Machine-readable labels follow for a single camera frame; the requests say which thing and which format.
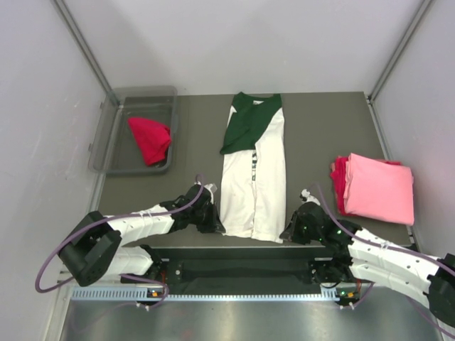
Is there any pink t-shirt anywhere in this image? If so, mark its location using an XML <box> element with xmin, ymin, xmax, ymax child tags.
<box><xmin>343</xmin><ymin>153</ymin><xmax>414</xmax><ymax>226</ymax></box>

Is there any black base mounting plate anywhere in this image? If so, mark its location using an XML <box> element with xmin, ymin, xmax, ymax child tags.
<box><xmin>120</xmin><ymin>247</ymin><xmax>374</xmax><ymax>287</ymax></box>

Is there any grey slotted cable duct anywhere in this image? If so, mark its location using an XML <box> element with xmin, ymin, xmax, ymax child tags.
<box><xmin>70</xmin><ymin>283</ymin><xmax>360</xmax><ymax>303</ymax></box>

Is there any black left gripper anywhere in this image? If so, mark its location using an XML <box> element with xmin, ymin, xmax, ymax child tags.
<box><xmin>190</xmin><ymin>200</ymin><xmax>225</xmax><ymax>234</ymax></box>

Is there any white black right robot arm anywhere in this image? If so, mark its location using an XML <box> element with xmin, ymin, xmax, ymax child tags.
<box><xmin>280</xmin><ymin>202</ymin><xmax>454</xmax><ymax>327</ymax></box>

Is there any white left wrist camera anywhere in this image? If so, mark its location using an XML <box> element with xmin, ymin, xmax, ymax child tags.
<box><xmin>194</xmin><ymin>181</ymin><xmax>218</xmax><ymax>194</ymax></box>

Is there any white and green t-shirt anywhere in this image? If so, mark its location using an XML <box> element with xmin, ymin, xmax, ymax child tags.
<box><xmin>220</xmin><ymin>92</ymin><xmax>287</xmax><ymax>244</ymax></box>

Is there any right aluminium frame post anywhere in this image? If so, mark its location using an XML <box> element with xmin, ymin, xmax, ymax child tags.
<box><xmin>367</xmin><ymin>0</ymin><xmax>435</xmax><ymax>105</ymax></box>

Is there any clear grey plastic bin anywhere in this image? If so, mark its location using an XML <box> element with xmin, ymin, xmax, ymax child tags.
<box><xmin>88</xmin><ymin>85</ymin><xmax>178</xmax><ymax>176</ymax></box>

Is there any crimson red t-shirt in bin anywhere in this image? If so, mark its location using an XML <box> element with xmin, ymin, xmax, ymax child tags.
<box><xmin>127</xmin><ymin>117</ymin><xmax>172</xmax><ymax>166</ymax></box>

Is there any aluminium frame post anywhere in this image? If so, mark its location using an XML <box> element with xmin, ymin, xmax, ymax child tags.
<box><xmin>367</xmin><ymin>0</ymin><xmax>435</xmax><ymax>105</ymax></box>
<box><xmin>50</xmin><ymin>0</ymin><xmax>120</xmax><ymax>105</ymax></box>

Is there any left aluminium frame post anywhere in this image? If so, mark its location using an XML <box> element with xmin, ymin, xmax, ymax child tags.
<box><xmin>50</xmin><ymin>0</ymin><xmax>120</xmax><ymax>105</ymax></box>

